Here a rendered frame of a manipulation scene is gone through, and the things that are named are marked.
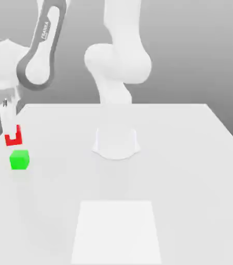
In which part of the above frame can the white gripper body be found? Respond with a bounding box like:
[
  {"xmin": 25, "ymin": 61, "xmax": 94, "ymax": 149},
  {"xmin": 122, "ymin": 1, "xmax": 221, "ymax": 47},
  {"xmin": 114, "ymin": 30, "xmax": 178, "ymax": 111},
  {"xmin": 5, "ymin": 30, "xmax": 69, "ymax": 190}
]
[{"xmin": 0, "ymin": 98, "xmax": 19, "ymax": 136}]

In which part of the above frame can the small red cube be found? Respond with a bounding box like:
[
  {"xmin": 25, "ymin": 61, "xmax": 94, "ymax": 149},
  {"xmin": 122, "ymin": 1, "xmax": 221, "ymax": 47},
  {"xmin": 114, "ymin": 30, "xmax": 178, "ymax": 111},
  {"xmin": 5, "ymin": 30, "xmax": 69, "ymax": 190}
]
[{"xmin": 4, "ymin": 124, "xmax": 23, "ymax": 146}]

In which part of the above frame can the small green cube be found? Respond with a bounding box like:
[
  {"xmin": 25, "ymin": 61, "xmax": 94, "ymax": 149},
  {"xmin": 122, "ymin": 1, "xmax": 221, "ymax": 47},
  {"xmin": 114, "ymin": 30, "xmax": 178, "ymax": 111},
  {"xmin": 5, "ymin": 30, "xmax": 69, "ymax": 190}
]
[{"xmin": 9, "ymin": 150, "xmax": 30, "ymax": 171}]

